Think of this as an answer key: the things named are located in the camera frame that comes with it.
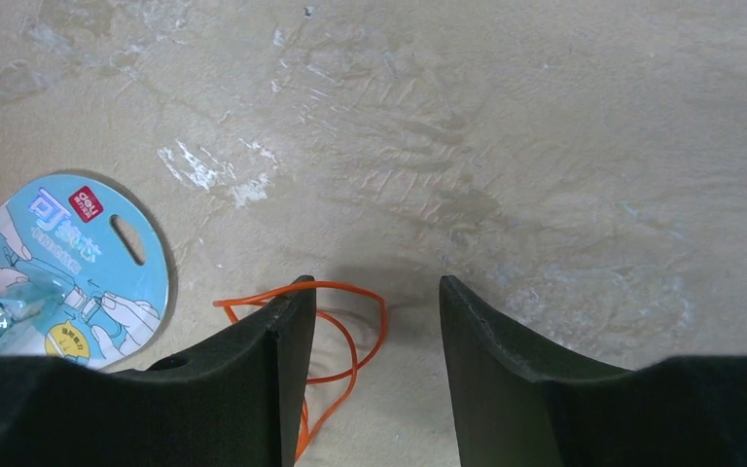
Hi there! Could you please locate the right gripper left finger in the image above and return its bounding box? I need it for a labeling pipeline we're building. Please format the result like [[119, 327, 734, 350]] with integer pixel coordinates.
[[0, 275, 316, 466]]

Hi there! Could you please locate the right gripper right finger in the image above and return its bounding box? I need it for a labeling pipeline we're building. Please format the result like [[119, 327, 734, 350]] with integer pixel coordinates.
[[439, 275, 747, 466]]

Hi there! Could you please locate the blue toothbrush blister pack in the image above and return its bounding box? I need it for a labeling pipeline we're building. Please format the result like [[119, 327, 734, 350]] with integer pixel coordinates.
[[0, 173, 171, 369]]

